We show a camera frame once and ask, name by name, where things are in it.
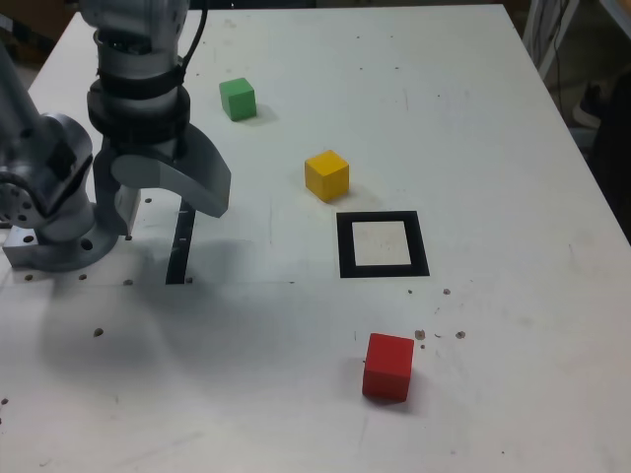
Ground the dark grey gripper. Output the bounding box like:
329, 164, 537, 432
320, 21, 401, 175
93, 122, 233, 238

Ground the green cube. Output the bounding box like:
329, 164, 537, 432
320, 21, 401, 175
218, 77, 257, 122

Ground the yellow cube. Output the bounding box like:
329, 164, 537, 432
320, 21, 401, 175
304, 150, 351, 203

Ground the red cube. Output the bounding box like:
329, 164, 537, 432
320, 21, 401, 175
362, 332, 416, 401

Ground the black tape square outline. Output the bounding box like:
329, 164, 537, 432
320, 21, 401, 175
335, 210, 431, 280

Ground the black tape strip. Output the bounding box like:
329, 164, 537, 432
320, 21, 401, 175
165, 201, 197, 286

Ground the dark shoe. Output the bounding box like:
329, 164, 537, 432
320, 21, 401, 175
573, 83, 603, 127

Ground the dark bulky object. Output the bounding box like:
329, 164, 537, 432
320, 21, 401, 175
589, 68, 631, 233

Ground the white metal frame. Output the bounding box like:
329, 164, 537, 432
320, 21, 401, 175
522, 0, 583, 83

